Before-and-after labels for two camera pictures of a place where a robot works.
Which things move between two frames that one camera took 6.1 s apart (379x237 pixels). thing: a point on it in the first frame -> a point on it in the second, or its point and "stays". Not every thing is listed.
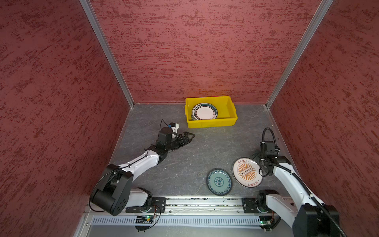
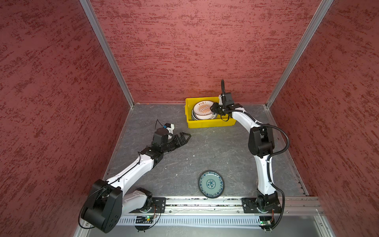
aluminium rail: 205,206 stays
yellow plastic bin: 226,112 stays
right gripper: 256,155 -> 214,109
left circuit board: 144,219 stays
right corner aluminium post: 323,8 stays
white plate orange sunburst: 247,172 -> 202,110
